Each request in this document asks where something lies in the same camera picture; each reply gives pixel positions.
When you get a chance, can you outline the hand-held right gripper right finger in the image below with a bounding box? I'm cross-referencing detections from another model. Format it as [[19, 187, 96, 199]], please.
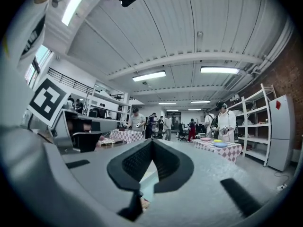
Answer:
[[141, 139, 279, 227]]

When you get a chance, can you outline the black office chair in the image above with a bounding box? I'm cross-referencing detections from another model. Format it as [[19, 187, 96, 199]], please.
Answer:
[[178, 122, 188, 142]]

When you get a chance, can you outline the person's white printed shirt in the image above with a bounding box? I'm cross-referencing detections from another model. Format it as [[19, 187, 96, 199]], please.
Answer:
[[0, 0, 100, 137]]

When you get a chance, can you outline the long ceiling light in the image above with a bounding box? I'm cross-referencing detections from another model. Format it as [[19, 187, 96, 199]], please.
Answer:
[[200, 66, 240, 75], [61, 0, 85, 26], [132, 70, 167, 82]]

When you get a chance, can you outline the white metal shelving rack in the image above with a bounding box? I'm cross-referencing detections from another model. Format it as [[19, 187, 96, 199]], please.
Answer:
[[85, 83, 133, 128], [228, 83, 277, 167]]

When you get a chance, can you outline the checkered cloth table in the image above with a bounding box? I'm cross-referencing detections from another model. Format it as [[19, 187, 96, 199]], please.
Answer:
[[192, 138, 243, 165], [109, 129, 144, 144]]

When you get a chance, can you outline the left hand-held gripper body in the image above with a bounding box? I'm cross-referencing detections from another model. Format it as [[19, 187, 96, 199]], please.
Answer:
[[27, 77, 118, 154]]

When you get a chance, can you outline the white refrigerator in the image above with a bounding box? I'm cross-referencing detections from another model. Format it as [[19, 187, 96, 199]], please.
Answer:
[[267, 94, 295, 172]]

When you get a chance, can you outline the window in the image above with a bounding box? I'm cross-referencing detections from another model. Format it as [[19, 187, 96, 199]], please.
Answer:
[[25, 44, 52, 86]]

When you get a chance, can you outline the black balcony railing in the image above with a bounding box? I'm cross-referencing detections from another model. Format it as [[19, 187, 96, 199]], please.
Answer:
[[48, 67, 94, 95]]

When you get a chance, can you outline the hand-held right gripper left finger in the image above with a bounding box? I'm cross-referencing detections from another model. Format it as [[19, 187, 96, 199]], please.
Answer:
[[44, 139, 154, 227]]

